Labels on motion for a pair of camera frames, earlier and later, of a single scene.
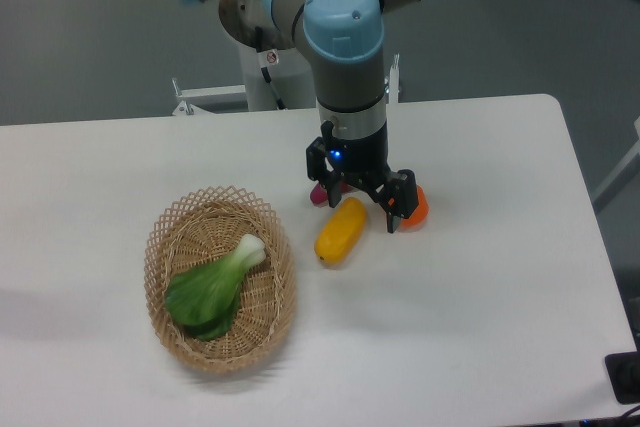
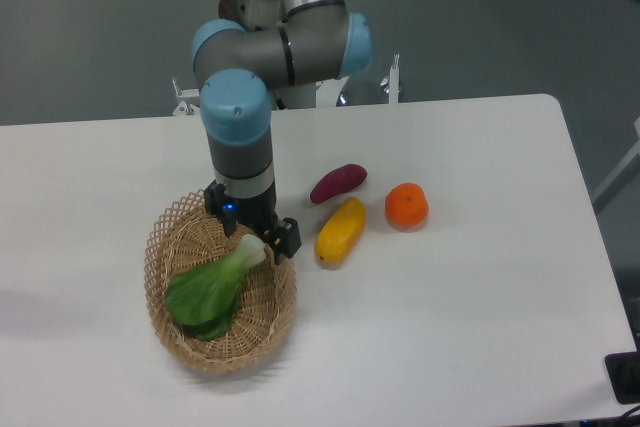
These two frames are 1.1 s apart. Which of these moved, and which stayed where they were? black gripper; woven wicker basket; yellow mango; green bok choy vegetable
Moved: black gripper
Stayed: green bok choy vegetable; woven wicker basket; yellow mango
